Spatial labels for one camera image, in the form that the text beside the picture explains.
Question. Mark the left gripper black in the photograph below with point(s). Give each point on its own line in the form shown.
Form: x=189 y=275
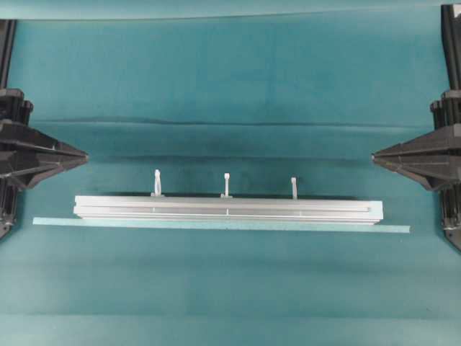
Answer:
x=15 y=117

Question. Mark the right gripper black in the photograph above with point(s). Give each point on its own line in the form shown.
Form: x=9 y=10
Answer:
x=433 y=173

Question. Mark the large aluminium rail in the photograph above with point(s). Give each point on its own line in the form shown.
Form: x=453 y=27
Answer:
x=150 y=207

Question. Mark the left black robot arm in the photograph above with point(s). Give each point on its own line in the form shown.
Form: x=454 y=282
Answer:
x=28 y=156

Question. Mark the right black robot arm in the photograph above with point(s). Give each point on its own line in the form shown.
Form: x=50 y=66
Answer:
x=450 y=28

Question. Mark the left white zip tie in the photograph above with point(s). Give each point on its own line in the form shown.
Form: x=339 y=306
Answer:
x=157 y=187

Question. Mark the white zip tie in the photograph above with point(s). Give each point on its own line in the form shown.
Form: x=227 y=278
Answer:
x=157 y=187
x=294 y=188
x=226 y=193

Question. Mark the right white zip tie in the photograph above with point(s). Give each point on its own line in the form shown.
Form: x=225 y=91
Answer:
x=294 y=188

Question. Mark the teal foam strip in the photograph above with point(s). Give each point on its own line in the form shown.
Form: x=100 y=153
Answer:
x=223 y=225

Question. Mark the teal felt table cover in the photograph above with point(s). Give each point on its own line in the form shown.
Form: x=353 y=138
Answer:
x=264 y=91

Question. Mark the middle white zip tie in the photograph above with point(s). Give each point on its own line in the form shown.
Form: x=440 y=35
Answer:
x=226 y=193

